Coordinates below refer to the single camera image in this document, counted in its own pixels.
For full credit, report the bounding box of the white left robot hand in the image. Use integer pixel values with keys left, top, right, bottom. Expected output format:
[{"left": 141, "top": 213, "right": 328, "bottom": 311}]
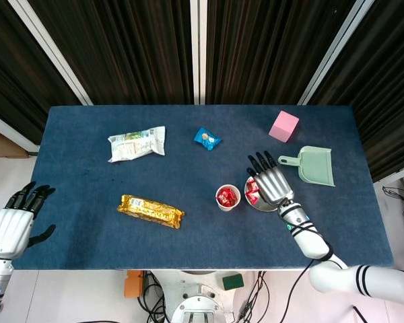
[{"left": 0, "top": 180, "right": 57, "bottom": 260}]

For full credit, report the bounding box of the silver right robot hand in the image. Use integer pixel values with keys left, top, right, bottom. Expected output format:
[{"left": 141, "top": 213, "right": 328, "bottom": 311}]
[{"left": 246, "top": 151, "right": 295, "bottom": 205}]

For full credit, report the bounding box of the metal bowl with candies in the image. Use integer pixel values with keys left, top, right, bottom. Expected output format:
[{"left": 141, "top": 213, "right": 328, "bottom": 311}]
[{"left": 244, "top": 176, "right": 279, "bottom": 213}]

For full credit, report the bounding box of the white paper cup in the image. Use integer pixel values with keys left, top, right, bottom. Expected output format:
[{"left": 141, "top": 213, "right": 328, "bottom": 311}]
[{"left": 215, "top": 184, "right": 242, "bottom": 212}]

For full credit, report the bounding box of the green plastic dustpan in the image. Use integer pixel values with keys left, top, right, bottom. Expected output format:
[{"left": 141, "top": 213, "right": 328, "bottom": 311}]
[{"left": 277, "top": 145, "right": 336, "bottom": 188}]

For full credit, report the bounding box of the pink foam cube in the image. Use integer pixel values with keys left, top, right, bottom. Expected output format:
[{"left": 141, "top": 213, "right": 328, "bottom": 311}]
[{"left": 268, "top": 110, "right": 300, "bottom": 145}]

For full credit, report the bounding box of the blue snack packet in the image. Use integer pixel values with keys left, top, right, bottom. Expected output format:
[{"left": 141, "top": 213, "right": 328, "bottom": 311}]
[{"left": 193, "top": 127, "right": 223, "bottom": 152}]

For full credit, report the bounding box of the brown cardboard box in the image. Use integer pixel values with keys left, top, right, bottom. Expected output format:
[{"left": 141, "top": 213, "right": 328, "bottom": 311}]
[{"left": 0, "top": 124, "right": 30, "bottom": 159}]

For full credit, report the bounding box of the blue fabric table cover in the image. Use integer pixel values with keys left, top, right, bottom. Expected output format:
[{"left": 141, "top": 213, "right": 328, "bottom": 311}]
[{"left": 11, "top": 104, "right": 394, "bottom": 271}]

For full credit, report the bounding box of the green sponge block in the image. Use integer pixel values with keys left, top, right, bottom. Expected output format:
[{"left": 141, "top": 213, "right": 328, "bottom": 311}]
[{"left": 222, "top": 273, "right": 245, "bottom": 291}]

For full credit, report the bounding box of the gold biscuit package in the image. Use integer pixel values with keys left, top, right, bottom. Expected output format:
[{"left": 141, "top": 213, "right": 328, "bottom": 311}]
[{"left": 116, "top": 194, "right": 186, "bottom": 230}]

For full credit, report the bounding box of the dark pleated curtain panel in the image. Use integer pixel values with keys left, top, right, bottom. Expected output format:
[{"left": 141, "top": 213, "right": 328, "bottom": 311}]
[
  {"left": 28, "top": 0, "right": 193, "bottom": 106},
  {"left": 309, "top": 0, "right": 404, "bottom": 182},
  {"left": 205, "top": 0, "right": 356, "bottom": 106},
  {"left": 0, "top": 0, "right": 83, "bottom": 145}
]

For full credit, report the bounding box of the orange plastic box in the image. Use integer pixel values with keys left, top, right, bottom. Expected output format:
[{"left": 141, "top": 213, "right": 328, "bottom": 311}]
[{"left": 123, "top": 270, "right": 145, "bottom": 299}]

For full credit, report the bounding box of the white robot torso base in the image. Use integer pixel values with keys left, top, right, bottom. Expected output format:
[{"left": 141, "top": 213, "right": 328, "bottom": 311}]
[{"left": 170, "top": 270, "right": 235, "bottom": 323}]

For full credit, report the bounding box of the white snack bag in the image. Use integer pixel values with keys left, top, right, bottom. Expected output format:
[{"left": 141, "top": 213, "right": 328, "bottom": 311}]
[{"left": 107, "top": 125, "right": 166, "bottom": 164}]

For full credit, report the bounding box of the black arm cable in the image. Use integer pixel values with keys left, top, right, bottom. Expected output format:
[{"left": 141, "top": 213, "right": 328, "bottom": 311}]
[{"left": 277, "top": 210, "right": 334, "bottom": 323}]

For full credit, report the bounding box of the white frame rail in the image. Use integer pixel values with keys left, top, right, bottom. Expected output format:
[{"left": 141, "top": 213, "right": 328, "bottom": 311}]
[
  {"left": 0, "top": 109, "right": 40, "bottom": 155},
  {"left": 372, "top": 160, "right": 404, "bottom": 185}
]

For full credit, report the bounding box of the black cable bundle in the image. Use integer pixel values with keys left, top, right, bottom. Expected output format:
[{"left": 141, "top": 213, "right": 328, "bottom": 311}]
[
  {"left": 137, "top": 271, "right": 171, "bottom": 323},
  {"left": 235, "top": 271, "right": 269, "bottom": 320}
]

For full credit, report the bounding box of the white frame post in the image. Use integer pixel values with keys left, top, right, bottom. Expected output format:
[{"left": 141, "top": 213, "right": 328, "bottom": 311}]
[
  {"left": 189, "top": 0, "right": 207, "bottom": 106},
  {"left": 298, "top": 0, "right": 375, "bottom": 106},
  {"left": 7, "top": 0, "right": 94, "bottom": 106}
]

